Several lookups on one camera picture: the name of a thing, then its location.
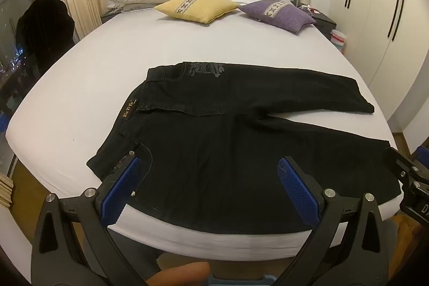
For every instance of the dark grey nightstand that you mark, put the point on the dark grey nightstand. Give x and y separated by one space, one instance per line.
323 23

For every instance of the white wardrobe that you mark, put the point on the white wardrobe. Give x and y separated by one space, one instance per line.
375 21

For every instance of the person's left hand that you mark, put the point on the person's left hand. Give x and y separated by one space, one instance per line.
184 274

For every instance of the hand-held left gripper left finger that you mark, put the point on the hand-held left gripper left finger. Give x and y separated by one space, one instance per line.
124 182

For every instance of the yellow cushion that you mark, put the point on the yellow cushion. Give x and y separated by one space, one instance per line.
201 9

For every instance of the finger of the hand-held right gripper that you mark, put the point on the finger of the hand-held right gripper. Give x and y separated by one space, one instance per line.
400 163

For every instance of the black pants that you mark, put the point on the black pants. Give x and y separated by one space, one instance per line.
218 155

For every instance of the person's grey clothing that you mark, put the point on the person's grey clothing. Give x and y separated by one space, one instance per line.
147 267

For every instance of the small red white items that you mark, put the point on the small red white items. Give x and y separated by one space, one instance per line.
307 9

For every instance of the purple cushion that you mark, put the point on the purple cushion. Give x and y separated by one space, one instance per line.
278 18

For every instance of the black garment on chair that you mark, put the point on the black garment on chair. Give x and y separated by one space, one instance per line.
43 31

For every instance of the dark window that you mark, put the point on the dark window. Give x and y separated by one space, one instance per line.
13 4

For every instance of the white bed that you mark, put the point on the white bed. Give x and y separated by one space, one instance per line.
234 44

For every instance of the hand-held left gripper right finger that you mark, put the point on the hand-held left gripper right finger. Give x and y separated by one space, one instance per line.
298 185

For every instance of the striped pastel waste bin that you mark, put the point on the striped pastel waste bin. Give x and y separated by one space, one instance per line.
338 41

